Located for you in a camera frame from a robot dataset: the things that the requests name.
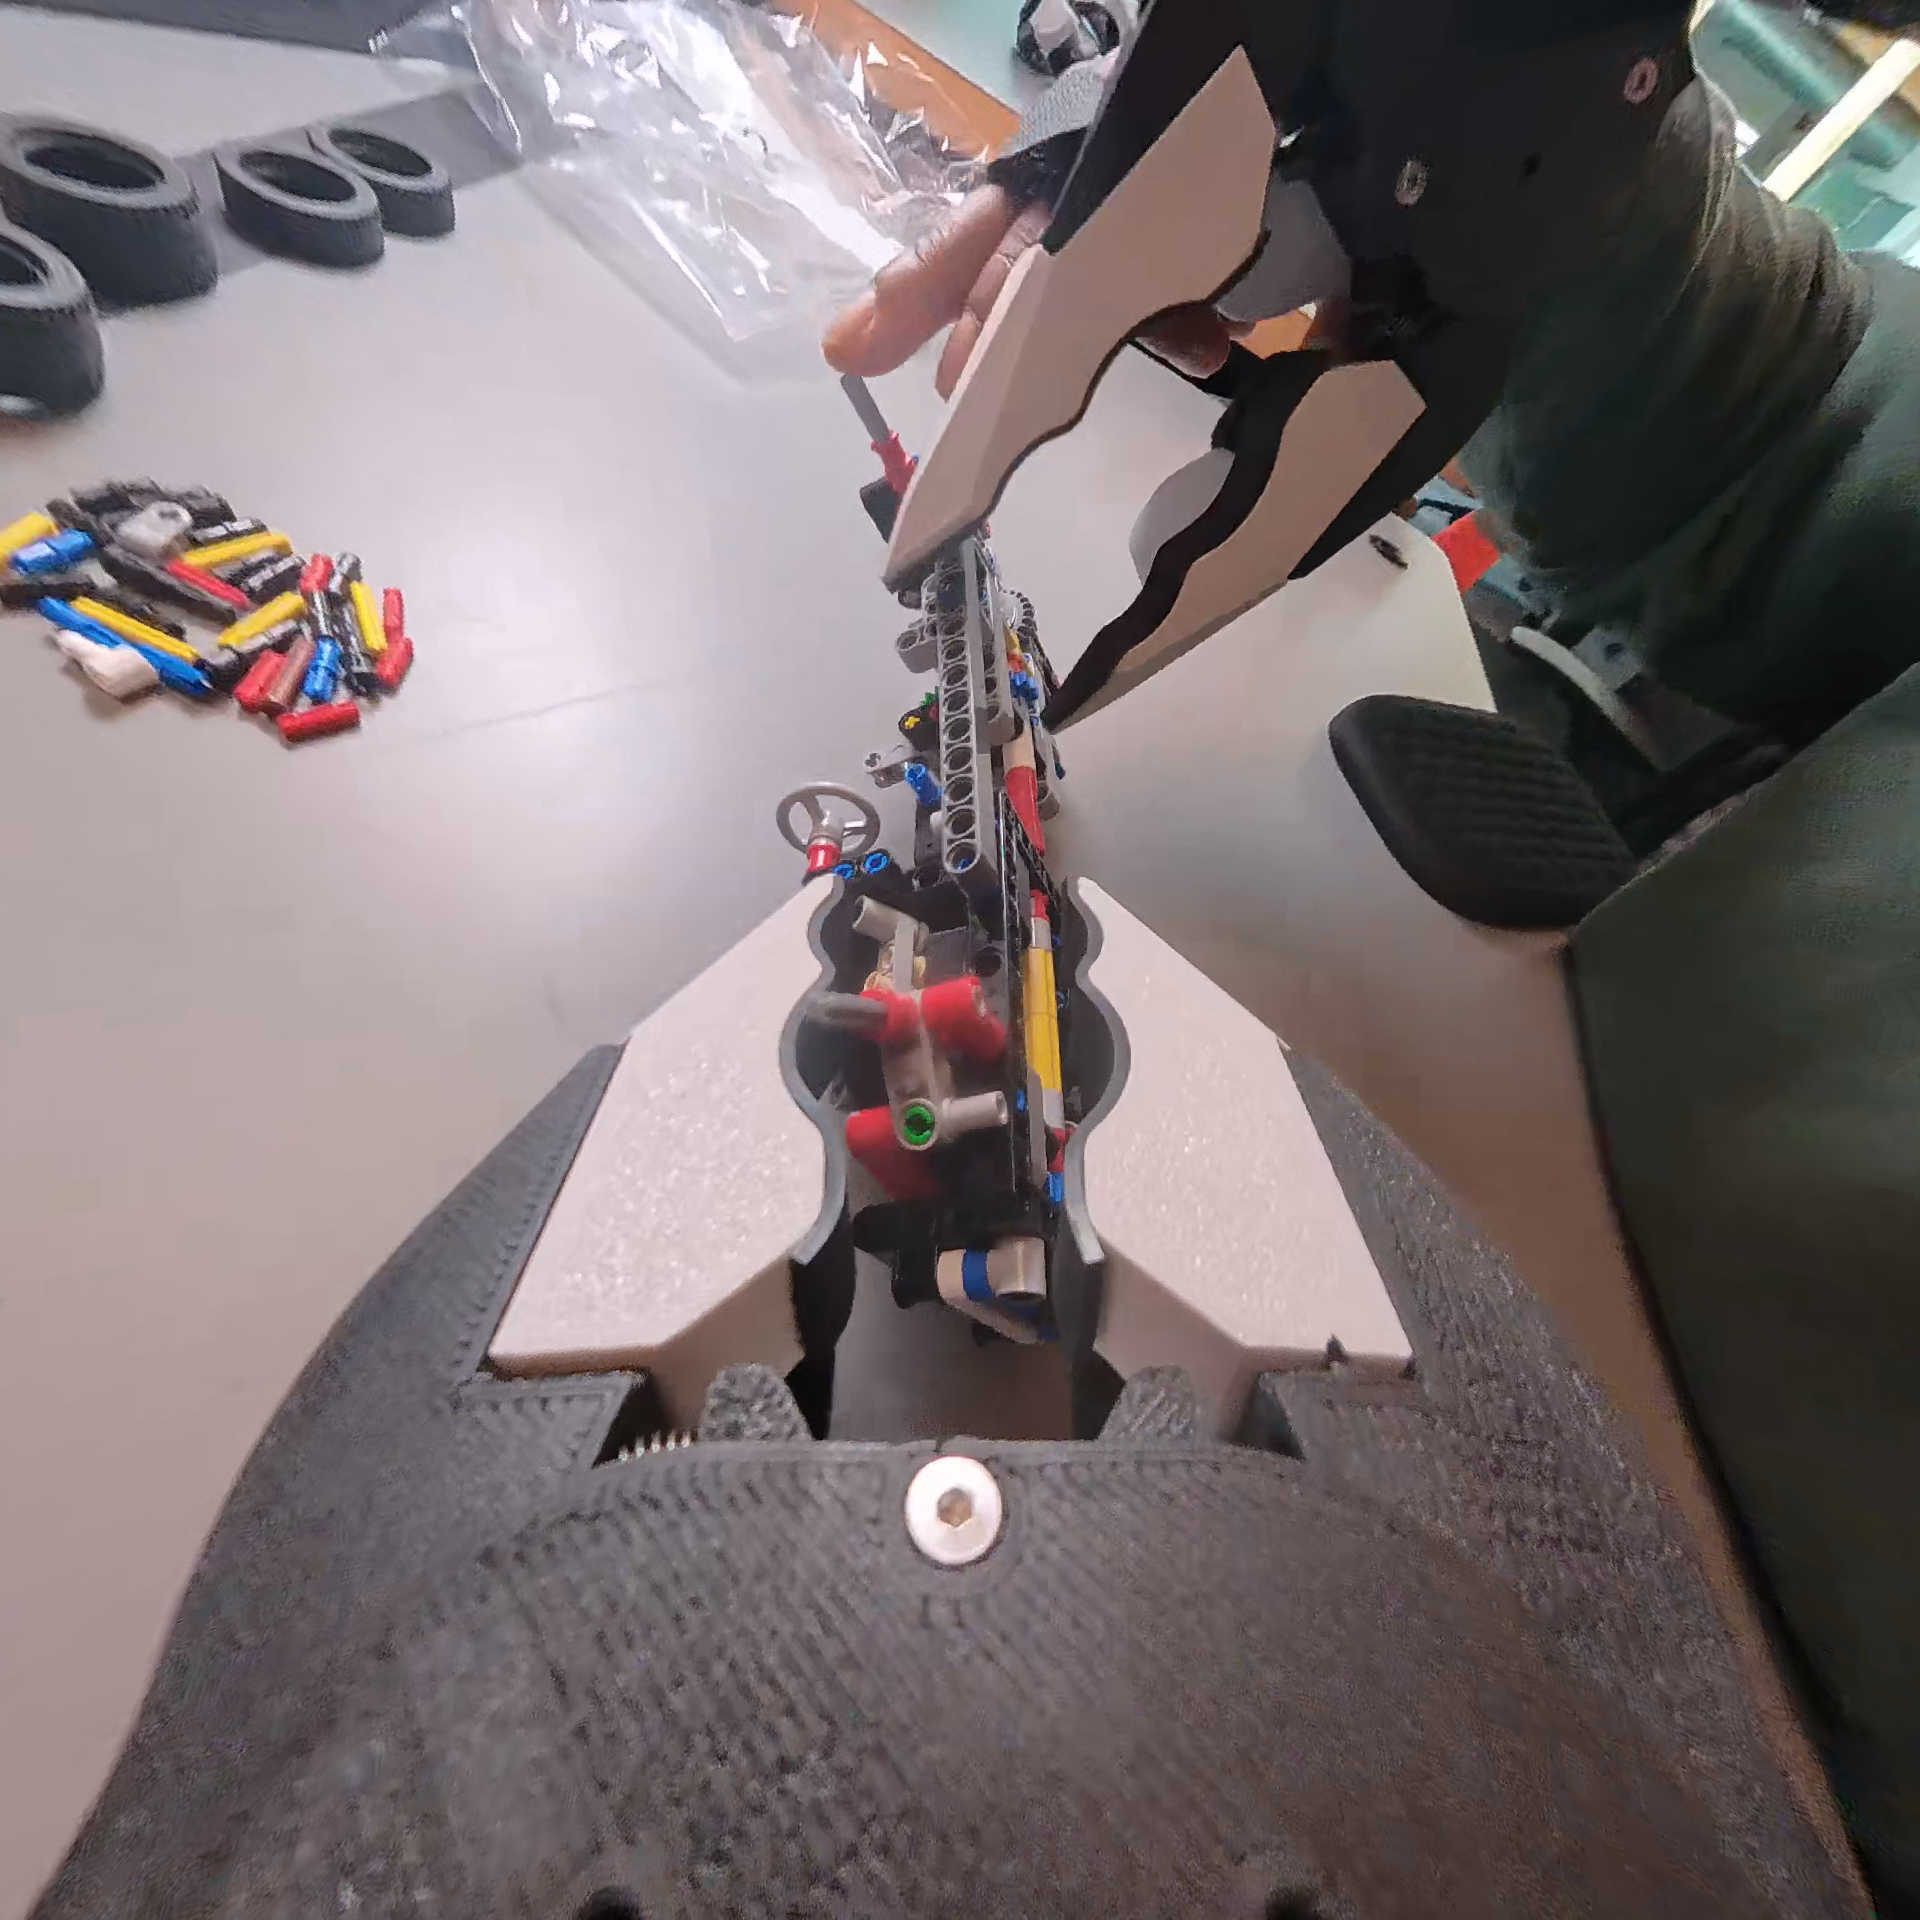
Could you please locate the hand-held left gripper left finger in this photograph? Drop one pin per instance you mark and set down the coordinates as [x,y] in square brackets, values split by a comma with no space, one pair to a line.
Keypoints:
[659,1170]

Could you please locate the wide black rubber tire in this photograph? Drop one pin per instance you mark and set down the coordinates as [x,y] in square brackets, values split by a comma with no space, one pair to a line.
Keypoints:
[38,338]
[112,226]

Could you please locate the pile of small lego pieces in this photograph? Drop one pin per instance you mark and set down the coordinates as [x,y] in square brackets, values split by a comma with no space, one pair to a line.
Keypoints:
[210,616]

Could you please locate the person's right hand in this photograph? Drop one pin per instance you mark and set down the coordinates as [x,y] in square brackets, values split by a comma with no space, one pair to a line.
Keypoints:
[930,300]

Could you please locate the person's right forearm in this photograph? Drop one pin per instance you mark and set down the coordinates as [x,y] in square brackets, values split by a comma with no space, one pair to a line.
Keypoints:
[1695,450]

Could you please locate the clear plastic bag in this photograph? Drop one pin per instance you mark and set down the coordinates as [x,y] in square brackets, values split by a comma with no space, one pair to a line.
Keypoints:
[705,165]

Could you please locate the person's dark green clothing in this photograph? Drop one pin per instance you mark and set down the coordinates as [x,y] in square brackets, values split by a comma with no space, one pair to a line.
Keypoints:
[1770,1275]

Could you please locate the lego car chassis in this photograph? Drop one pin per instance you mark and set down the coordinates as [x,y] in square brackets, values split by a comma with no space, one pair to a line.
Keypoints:
[983,930]

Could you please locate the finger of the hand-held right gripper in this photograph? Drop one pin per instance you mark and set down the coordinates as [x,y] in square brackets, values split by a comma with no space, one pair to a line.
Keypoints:
[1050,376]
[1274,511]

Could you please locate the black office chair seat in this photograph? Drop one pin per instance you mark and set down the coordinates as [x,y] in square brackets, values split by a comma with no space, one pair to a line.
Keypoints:
[1478,810]

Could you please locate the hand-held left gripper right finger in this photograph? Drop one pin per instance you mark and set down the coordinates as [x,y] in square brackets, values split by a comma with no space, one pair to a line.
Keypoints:
[1231,1170]

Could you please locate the narrow black rubber tire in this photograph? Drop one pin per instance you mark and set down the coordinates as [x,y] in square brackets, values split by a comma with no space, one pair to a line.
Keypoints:
[299,210]
[392,187]

